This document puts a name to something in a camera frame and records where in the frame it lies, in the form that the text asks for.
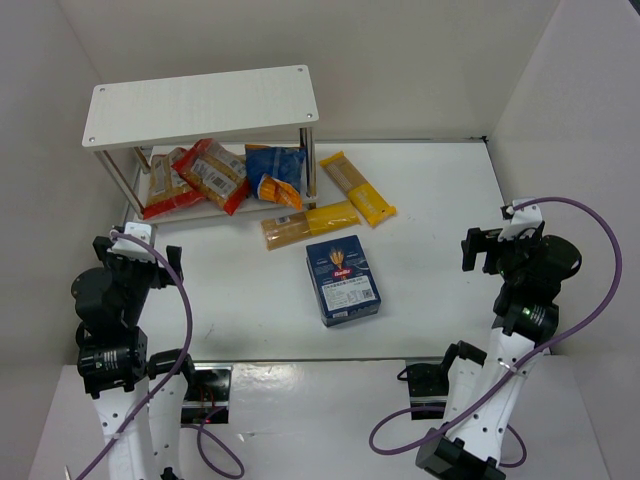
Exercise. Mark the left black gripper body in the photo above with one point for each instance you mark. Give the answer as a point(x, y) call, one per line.
point(163, 273)

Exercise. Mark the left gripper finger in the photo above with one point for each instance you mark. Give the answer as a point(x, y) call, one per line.
point(173, 257)
point(102, 246)

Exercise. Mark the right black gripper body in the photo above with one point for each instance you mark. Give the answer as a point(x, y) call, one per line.
point(480, 248)

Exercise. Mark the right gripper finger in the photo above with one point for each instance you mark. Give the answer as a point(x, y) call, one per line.
point(492, 263)
point(476, 241)

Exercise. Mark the blue orange pasta bag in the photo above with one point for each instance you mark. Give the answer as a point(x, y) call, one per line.
point(274, 173)

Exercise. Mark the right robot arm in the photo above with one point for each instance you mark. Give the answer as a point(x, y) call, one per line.
point(484, 385)

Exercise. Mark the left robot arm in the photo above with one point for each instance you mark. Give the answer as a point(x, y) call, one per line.
point(137, 396)

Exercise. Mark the white two-tier shelf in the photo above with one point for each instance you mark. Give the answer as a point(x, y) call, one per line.
point(247, 106)

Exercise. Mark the red macaroni bag left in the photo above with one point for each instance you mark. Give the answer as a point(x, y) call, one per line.
point(167, 191)

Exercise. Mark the red macaroni bag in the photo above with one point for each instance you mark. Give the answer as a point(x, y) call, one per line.
point(167, 191)
point(216, 173)

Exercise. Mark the red macaroni bag right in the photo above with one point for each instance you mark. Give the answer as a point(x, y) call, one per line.
point(216, 173)

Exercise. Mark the yellow spaghetti pack lying horizontal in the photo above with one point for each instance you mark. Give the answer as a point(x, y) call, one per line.
point(286, 230)

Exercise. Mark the yellow spaghetti pack diagonal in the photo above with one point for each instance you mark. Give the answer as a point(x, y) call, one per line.
point(358, 190)

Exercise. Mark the dark blue Barilla box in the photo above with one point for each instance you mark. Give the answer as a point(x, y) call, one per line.
point(342, 279)

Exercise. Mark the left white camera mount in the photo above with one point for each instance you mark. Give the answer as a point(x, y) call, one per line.
point(133, 241)

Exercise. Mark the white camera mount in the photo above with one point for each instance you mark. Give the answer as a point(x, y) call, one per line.
point(133, 241)
point(521, 220)

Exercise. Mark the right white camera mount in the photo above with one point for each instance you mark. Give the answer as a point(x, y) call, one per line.
point(521, 220)

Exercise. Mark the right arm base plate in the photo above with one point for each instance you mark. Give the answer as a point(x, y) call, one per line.
point(427, 387)

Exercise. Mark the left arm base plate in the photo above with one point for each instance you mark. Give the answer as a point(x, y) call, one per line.
point(208, 395)

